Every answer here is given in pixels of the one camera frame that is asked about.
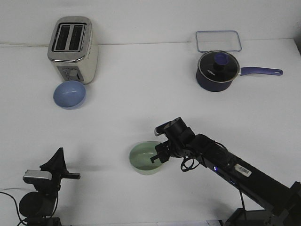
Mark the green bowl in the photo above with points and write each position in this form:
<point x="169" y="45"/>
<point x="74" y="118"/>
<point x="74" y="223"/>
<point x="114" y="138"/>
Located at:
<point x="140" y="158"/>

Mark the dark blue saucepan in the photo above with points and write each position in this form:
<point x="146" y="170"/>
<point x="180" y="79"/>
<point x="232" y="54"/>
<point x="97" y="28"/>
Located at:
<point x="217" y="87"/>

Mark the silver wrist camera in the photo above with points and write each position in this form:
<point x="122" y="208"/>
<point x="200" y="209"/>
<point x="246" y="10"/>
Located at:
<point x="165" y="128"/>
<point x="36" y="174"/>

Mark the blue bowl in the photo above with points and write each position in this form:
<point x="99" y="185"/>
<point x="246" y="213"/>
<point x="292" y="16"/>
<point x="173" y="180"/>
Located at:
<point x="70" y="95"/>

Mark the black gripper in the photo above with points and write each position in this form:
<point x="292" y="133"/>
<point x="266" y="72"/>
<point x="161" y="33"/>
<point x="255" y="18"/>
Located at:
<point x="57" y="167"/>
<point x="177" y="145"/>

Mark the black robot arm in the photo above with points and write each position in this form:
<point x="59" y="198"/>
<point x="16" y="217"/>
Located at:
<point x="281" y="206"/>
<point x="38" y="207"/>

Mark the silver two-slot toaster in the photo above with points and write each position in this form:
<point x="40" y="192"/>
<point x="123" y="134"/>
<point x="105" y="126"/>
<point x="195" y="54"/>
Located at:
<point x="72" y="49"/>

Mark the glass pot lid blue knob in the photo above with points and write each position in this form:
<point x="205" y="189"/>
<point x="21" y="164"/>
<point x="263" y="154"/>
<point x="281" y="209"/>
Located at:
<point x="218" y="66"/>

